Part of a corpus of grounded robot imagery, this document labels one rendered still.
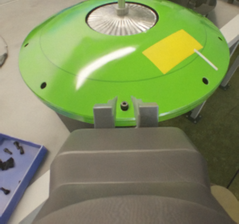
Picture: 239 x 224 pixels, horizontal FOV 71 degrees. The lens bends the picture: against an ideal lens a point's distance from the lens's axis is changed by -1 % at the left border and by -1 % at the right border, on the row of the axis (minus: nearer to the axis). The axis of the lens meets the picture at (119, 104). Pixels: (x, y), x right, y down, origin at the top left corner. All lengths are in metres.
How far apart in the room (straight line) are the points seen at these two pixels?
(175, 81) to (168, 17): 0.11
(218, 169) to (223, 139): 0.26
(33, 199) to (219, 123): 1.47
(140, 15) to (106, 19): 0.05
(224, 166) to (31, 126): 1.28
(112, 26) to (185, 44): 0.10
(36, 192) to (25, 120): 0.15
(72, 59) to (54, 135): 0.18
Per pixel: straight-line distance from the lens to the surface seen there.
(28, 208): 0.33
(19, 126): 0.40
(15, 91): 0.47
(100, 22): 0.26
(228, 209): 0.66
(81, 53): 0.21
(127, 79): 0.18
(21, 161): 0.36
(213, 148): 1.47
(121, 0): 0.26
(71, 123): 0.35
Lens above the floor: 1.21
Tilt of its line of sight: 52 degrees down
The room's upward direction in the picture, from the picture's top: 3 degrees counter-clockwise
